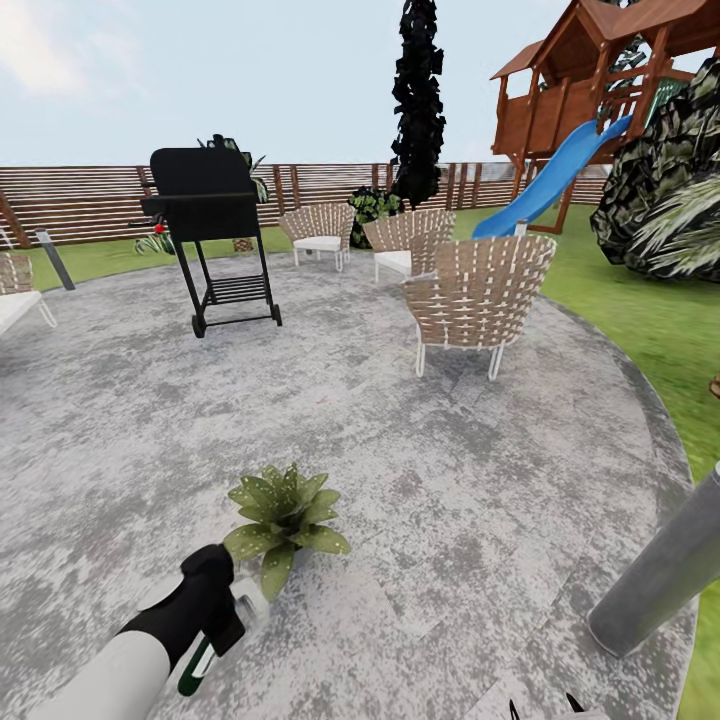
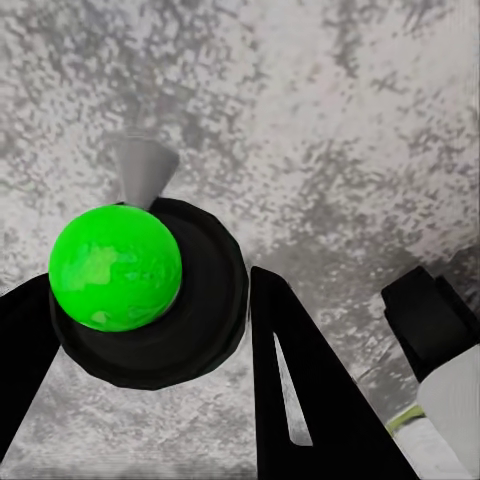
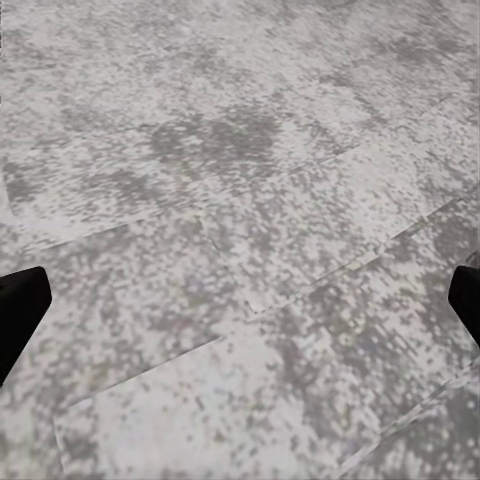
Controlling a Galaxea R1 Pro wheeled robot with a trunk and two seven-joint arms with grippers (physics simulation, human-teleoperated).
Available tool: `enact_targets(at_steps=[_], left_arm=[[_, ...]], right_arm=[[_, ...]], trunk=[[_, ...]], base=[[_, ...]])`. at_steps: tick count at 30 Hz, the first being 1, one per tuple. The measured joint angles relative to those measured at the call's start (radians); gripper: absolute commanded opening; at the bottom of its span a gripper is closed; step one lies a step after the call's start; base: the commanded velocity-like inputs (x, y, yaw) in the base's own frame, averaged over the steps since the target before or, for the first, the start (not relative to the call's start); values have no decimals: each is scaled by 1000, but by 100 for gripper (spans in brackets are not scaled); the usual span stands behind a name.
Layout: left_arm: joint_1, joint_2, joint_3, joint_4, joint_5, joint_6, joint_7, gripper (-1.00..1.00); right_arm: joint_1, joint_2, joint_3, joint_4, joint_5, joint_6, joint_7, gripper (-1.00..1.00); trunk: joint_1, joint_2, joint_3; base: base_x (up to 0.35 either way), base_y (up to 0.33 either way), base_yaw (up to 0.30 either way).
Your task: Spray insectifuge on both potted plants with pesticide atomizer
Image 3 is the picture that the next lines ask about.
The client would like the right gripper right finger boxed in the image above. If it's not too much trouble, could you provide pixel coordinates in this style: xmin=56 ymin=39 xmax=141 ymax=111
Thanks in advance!
xmin=448 ymin=265 xmax=480 ymax=347

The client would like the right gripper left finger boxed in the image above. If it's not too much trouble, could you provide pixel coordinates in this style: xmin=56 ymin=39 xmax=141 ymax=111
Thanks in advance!
xmin=0 ymin=266 xmax=52 ymax=386

